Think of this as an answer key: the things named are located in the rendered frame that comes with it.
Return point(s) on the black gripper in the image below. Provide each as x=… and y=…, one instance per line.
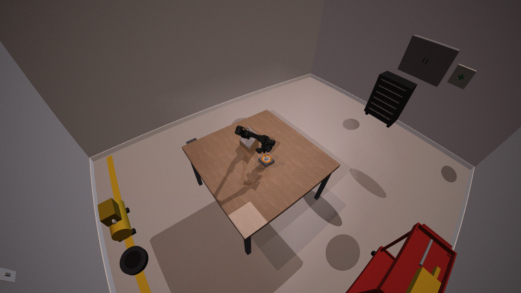
x=259, y=150

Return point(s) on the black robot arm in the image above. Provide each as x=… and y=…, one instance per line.
x=261, y=138

